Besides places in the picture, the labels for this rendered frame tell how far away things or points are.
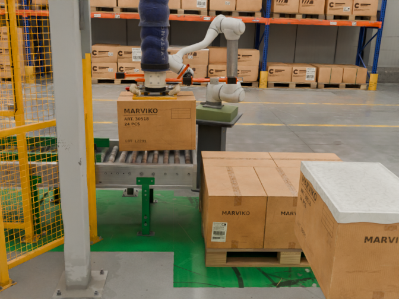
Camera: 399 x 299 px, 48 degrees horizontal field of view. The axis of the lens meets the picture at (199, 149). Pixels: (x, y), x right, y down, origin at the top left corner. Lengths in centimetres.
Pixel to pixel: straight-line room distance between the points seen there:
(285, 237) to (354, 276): 137
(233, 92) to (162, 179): 114
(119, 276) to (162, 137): 110
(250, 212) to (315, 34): 983
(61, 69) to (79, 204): 80
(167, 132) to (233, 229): 93
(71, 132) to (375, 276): 171
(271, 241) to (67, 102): 166
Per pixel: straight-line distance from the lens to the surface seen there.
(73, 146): 266
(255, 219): 315
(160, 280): 314
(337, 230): 183
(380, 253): 193
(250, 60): 1092
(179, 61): 389
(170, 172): 345
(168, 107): 348
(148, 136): 353
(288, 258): 334
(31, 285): 322
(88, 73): 323
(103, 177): 351
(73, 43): 255
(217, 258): 326
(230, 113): 416
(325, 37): 1271
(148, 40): 349
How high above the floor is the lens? 173
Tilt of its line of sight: 17 degrees down
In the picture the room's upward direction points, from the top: 2 degrees clockwise
